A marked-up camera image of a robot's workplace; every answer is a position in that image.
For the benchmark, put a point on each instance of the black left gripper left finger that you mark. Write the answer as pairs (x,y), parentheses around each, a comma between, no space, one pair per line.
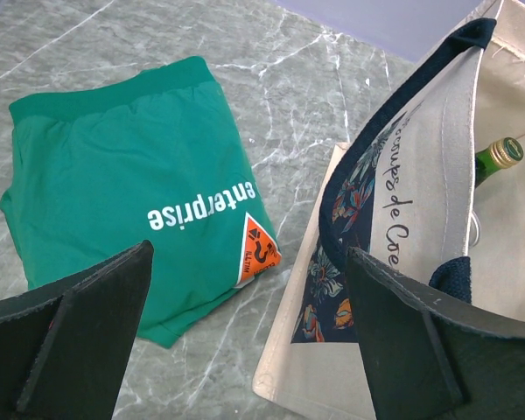
(65,346)

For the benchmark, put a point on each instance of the green folded t-shirt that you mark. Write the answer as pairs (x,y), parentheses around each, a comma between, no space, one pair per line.
(154,158)

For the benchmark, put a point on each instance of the green glass bottle gold cap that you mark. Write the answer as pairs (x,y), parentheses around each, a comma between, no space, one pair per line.
(499,155)

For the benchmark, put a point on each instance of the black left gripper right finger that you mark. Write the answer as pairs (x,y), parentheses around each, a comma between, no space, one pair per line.
(427,355)

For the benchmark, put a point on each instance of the beige canvas tote bag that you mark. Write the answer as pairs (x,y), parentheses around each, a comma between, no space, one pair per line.
(404,192)

